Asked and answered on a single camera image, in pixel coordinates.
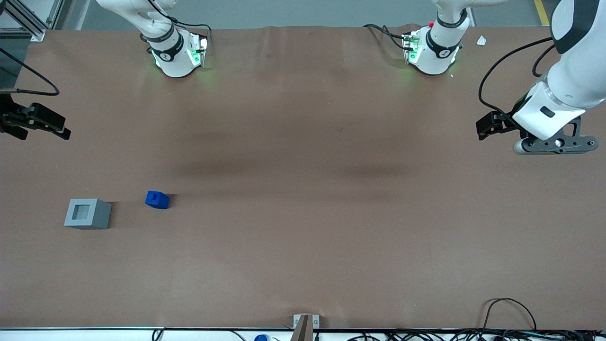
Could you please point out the blue plastic part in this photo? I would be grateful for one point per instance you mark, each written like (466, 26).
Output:
(157, 200)

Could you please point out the small white paper scrap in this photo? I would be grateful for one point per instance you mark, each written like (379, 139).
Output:
(481, 41)

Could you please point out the grey metal mounting bracket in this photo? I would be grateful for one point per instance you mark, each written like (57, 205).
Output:
(316, 322)

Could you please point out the brown camera stand bar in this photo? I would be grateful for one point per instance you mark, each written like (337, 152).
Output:
(303, 329)

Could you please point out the brown paper table cover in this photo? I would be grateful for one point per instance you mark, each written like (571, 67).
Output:
(303, 189)

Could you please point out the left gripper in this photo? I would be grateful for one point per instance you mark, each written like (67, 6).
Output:
(503, 122)

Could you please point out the blue round cap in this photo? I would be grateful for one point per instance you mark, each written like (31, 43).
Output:
(261, 338)

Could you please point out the aluminium profile frame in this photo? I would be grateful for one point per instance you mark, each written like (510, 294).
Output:
(28, 21)

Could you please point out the gray square base block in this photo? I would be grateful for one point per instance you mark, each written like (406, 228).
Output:
(97, 215)

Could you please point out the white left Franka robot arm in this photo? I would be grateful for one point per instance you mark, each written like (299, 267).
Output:
(577, 71)

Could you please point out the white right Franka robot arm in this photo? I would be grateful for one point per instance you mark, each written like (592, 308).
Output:
(173, 57)

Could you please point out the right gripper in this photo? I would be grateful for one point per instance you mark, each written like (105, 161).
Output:
(10, 117)

